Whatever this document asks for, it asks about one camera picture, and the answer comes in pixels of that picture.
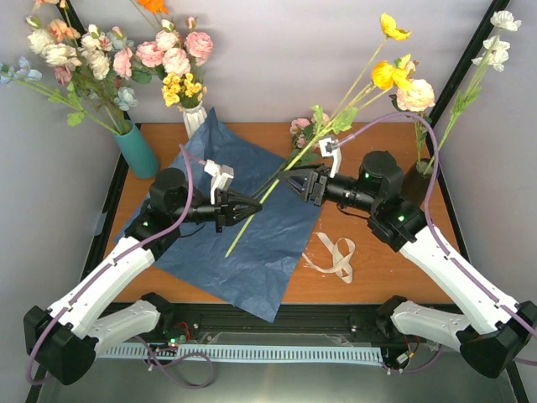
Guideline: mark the mixed flowers in teal vase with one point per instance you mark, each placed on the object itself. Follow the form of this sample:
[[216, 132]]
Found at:
[[91, 68]]

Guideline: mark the peach rose stem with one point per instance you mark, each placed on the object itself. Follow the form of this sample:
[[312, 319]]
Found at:
[[420, 98]]

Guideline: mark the white flower stem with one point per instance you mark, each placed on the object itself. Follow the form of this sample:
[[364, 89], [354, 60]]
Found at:
[[494, 56]]

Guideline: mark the black cylinder table edge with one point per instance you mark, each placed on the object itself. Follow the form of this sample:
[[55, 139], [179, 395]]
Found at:
[[416, 182]]

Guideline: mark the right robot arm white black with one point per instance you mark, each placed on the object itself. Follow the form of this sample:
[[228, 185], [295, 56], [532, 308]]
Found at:
[[491, 327]]

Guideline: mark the teal cylindrical vase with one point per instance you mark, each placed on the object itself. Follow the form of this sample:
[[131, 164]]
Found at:
[[137, 152]]

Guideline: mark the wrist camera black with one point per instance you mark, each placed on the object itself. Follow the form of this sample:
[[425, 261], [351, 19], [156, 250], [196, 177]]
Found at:
[[169, 190], [381, 174]]

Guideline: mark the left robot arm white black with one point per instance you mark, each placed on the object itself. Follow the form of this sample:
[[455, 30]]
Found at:
[[67, 337]]

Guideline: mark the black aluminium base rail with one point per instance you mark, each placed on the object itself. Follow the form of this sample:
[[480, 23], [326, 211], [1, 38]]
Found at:
[[356, 323]]

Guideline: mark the pink yellow flower bouquet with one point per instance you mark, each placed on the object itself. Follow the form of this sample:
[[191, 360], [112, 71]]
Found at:
[[302, 131]]

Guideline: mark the light blue slotted cable duct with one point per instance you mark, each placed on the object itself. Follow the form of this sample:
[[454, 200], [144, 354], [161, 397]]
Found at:
[[254, 354]]

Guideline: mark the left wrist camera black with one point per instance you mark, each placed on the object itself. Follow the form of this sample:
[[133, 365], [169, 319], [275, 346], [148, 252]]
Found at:
[[169, 190]]

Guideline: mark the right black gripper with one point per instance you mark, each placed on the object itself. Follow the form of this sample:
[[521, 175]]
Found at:
[[314, 184]]

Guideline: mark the pink yellow flowers white vase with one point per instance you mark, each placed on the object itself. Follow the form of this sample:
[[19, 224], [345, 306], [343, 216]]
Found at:
[[172, 57]]

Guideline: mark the black frame post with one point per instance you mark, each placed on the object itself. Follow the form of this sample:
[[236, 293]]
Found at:
[[71, 17], [482, 31]]

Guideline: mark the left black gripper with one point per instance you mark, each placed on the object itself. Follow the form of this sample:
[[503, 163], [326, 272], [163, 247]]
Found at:
[[224, 211]]

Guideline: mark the cream printed ribbon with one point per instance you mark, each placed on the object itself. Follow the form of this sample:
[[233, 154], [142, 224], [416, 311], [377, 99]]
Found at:
[[341, 263]]

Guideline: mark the yellow flower stem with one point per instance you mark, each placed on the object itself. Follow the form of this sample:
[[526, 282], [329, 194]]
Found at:
[[376, 79]]

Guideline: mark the blue paper bouquet wrapper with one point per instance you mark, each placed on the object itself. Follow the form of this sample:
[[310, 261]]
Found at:
[[248, 265]]

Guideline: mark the black frame post left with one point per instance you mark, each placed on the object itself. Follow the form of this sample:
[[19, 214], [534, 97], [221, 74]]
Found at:
[[71, 17]]

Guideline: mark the black frame post right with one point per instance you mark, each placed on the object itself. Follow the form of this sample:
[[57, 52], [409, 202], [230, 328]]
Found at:
[[482, 31]]

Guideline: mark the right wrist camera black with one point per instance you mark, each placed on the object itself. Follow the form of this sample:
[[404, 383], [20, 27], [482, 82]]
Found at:
[[381, 174]]

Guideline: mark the white ribbed vase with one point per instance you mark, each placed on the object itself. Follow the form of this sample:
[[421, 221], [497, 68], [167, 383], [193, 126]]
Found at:
[[193, 118]]

